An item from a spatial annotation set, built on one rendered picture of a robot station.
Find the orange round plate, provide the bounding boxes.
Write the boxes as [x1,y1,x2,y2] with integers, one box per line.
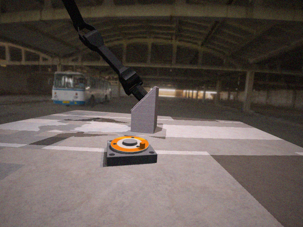
[110,136,149,154]

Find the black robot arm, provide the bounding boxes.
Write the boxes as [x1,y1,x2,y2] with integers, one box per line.
[62,0,147,101]

